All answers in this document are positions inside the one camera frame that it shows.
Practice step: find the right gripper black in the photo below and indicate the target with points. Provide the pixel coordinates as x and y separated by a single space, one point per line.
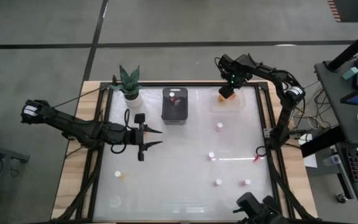
236 70

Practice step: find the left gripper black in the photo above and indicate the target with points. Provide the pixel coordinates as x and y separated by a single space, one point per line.
140 137

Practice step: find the small white bottle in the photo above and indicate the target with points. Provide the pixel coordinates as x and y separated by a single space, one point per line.
219 126

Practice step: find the small orange pill bottle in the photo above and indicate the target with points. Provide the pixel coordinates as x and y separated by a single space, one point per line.
118 174

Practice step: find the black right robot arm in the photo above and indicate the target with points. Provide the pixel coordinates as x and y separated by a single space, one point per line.
283 121

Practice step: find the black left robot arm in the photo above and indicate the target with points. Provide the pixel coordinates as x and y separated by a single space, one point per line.
79 127

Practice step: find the clear plastic bin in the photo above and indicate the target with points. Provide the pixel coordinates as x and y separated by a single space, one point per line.
238 105

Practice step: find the dark grey plastic bin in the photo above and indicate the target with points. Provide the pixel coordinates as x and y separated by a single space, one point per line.
179 115

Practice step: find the green snake plant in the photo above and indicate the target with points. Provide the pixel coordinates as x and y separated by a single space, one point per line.
129 79

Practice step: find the small red clip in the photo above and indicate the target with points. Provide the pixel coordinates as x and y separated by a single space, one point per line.
256 158

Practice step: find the clear round lid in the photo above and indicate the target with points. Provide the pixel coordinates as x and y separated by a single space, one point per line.
115 201

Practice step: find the white power adapter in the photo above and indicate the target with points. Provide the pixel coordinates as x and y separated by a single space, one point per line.
305 139

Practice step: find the black equipment cart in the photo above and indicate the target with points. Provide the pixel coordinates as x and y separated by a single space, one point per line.
331 93

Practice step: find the white paper sheet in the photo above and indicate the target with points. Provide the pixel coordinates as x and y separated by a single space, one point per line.
310 160

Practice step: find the small teal box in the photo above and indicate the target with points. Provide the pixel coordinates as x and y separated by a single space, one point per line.
350 73

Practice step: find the black slanted pole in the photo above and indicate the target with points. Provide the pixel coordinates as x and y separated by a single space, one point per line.
353 48

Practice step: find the dark mat striped edges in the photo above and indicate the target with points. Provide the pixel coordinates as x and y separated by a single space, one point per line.
353 11

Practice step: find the black cart caster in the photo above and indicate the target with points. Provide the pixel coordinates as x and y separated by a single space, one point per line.
341 198

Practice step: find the black aluminium table frame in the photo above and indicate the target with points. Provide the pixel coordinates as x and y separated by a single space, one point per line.
197 83

